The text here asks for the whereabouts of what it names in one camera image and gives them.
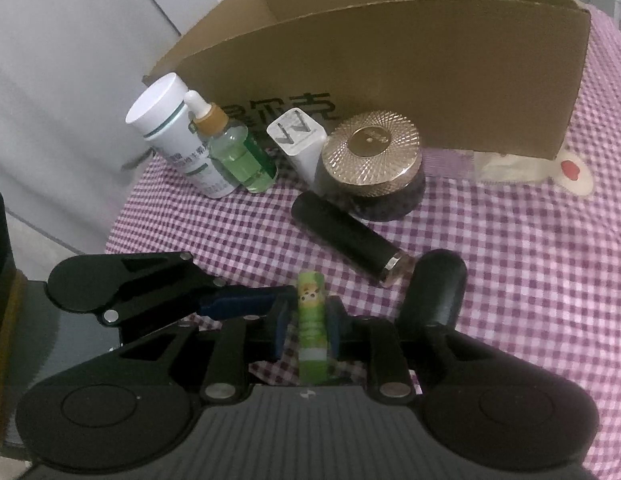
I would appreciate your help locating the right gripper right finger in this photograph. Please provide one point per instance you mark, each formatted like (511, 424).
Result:
(373, 342)

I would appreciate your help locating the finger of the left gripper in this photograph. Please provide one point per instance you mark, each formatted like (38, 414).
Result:
(115, 288)
(236, 301)

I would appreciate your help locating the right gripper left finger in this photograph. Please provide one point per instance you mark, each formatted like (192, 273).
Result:
(241, 342)

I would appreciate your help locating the green glue stick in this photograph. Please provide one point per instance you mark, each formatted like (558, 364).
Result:
(313, 345)

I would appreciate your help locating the black cylindrical tube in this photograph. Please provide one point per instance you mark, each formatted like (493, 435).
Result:
(367, 250)

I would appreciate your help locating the green dropper bottle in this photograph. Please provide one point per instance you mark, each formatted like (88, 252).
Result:
(231, 143)

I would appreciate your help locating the white power adapter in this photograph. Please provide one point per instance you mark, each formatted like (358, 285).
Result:
(301, 139)

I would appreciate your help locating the gold lid cosmetic jar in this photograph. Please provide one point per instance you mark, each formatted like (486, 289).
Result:
(376, 160)

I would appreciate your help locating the white pill bottle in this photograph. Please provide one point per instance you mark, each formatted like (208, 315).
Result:
(164, 120)

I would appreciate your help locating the purple checkered tablecloth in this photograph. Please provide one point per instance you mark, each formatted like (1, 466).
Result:
(544, 265)

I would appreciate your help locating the white fabric sheet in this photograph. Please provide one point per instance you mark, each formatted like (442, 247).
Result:
(69, 71)

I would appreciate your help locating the cream mat with red hearts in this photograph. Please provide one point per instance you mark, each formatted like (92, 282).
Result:
(567, 170)

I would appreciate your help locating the open brown cardboard box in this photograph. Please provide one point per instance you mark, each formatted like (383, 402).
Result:
(479, 75)

